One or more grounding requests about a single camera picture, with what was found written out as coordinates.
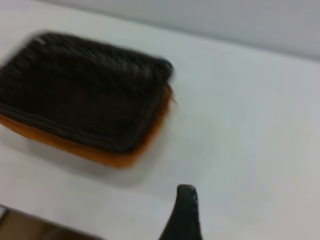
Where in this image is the dark brown wicker basket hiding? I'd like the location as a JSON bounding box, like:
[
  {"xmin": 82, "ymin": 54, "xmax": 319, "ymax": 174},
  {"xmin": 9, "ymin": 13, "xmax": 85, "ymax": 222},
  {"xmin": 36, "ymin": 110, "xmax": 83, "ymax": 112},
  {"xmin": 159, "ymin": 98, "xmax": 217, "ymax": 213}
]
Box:
[{"xmin": 0, "ymin": 30, "xmax": 175, "ymax": 155}]

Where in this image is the light brown wicker basket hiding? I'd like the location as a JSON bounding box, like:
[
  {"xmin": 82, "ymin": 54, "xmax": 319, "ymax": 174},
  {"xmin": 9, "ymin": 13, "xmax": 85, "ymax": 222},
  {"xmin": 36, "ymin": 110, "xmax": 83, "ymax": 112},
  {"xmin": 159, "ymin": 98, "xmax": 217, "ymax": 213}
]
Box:
[{"xmin": 0, "ymin": 82, "xmax": 179, "ymax": 170}]

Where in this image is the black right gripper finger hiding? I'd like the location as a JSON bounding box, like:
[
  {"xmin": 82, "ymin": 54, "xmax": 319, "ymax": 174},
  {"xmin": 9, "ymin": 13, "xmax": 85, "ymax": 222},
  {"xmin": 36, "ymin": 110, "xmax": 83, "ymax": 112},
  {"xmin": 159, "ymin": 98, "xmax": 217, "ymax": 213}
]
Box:
[{"xmin": 159, "ymin": 184, "xmax": 202, "ymax": 240}]

